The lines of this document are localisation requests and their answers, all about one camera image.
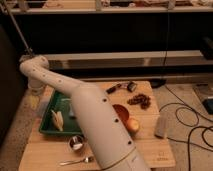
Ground red bowl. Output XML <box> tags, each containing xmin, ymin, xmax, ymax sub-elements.
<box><xmin>113</xmin><ymin>104</ymin><xmax>129</xmax><ymax>123</ymax></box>

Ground silver fork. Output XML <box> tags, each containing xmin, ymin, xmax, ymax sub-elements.
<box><xmin>59</xmin><ymin>156</ymin><xmax>94</xmax><ymax>166</ymax></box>

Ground peeled banana piece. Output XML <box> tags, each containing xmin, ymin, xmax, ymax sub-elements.
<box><xmin>52</xmin><ymin>111</ymin><xmax>64</xmax><ymax>131</ymax></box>

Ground red yellow apple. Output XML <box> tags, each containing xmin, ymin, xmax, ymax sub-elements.
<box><xmin>126</xmin><ymin>118</ymin><xmax>140</xmax><ymax>133</ymax></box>

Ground blue sponge block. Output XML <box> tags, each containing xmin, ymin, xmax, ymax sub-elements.
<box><xmin>69</xmin><ymin>105</ymin><xmax>75</xmax><ymax>118</ymax></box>

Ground metal shelf rack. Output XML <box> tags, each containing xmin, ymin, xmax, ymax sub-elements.
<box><xmin>1</xmin><ymin>5</ymin><xmax>213</xmax><ymax>72</ymax></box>

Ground grey rectangular block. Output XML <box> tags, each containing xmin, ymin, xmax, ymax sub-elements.
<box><xmin>154</xmin><ymin>111</ymin><xmax>170</xmax><ymax>139</ymax></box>

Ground black floor cables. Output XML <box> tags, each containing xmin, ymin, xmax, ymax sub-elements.
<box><xmin>159</xmin><ymin>84</ymin><xmax>213</xmax><ymax>171</ymax></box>

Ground small metal cup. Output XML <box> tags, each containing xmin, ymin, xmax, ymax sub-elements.
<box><xmin>69</xmin><ymin>135</ymin><xmax>84</xmax><ymax>151</ymax></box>

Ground green plastic tray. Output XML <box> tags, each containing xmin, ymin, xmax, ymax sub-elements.
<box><xmin>39</xmin><ymin>91</ymin><xmax>83</xmax><ymax>136</ymax></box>

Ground translucent grey towel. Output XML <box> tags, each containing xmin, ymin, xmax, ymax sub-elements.
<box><xmin>31</xmin><ymin>96</ymin><xmax>49</xmax><ymax>117</ymax></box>

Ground black red tool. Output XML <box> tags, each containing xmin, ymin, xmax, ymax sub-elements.
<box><xmin>106</xmin><ymin>81</ymin><xmax>137</xmax><ymax>94</ymax></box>

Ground bunch of dark grapes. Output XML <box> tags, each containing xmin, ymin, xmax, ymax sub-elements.
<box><xmin>127</xmin><ymin>93</ymin><xmax>151</xmax><ymax>109</ymax></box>

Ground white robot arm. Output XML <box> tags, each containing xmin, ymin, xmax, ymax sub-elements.
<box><xmin>20</xmin><ymin>56</ymin><xmax>151</xmax><ymax>171</ymax></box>

